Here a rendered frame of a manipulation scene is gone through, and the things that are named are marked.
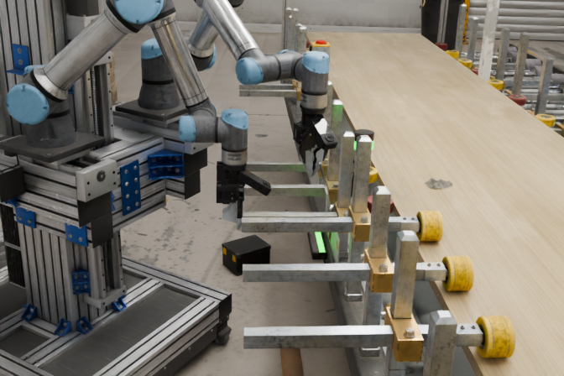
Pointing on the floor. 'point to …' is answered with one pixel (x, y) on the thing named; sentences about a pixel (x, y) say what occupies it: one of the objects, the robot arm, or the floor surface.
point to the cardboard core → (291, 362)
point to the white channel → (491, 17)
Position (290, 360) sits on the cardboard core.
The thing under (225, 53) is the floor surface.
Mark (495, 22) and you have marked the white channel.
